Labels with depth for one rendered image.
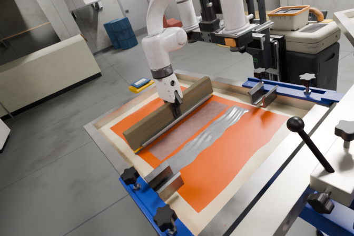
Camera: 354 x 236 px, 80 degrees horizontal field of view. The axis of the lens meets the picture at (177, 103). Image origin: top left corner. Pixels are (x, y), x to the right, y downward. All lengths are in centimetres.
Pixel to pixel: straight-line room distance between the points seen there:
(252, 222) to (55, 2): 787
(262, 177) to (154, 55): 46
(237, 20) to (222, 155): 63
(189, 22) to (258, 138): 93
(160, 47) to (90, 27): 807
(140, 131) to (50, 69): 493
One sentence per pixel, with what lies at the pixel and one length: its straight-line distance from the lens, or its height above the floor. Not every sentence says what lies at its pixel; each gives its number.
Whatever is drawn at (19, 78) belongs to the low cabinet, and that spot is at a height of 70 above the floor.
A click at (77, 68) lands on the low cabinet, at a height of 39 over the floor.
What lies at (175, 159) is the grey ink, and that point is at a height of 96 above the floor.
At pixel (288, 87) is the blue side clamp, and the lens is 81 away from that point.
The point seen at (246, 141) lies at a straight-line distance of 67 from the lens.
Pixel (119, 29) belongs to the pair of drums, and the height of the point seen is 66.
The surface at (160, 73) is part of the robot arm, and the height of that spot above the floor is 118.
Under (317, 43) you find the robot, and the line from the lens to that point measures 151.
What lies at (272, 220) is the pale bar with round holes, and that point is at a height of 104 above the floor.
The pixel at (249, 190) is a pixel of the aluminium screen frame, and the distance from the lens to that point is 52.
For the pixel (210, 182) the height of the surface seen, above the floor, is 95.
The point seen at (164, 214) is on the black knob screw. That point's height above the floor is 106.
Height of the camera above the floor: 142
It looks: 29 degrees down
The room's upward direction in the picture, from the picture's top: 20 degrees counter-clockwise
